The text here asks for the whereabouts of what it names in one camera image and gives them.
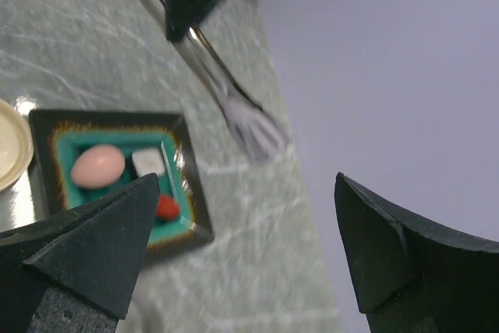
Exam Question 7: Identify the steel serving tongs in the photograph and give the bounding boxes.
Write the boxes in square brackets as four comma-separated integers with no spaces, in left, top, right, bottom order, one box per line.
[140,0,289,162]

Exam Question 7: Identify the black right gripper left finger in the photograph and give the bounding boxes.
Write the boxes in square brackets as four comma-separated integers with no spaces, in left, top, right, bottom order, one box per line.
[1,173,159,332]

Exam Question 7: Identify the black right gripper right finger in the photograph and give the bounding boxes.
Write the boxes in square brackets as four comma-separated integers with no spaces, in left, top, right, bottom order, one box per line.
[334,173,498,332]

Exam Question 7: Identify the pink egg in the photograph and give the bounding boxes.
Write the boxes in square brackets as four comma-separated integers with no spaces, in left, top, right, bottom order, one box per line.
[71,144,126,190]

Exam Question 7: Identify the teal square ceramic plate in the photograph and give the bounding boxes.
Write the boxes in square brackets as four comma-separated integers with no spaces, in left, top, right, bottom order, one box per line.
[29,109,215,264]

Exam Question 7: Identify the cream round lid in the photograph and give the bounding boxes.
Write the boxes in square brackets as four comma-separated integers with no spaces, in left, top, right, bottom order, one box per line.
[0,100,34,191]

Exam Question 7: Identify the red sausage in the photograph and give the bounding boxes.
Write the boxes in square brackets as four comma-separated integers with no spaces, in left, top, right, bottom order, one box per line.
[156,194,181,221]

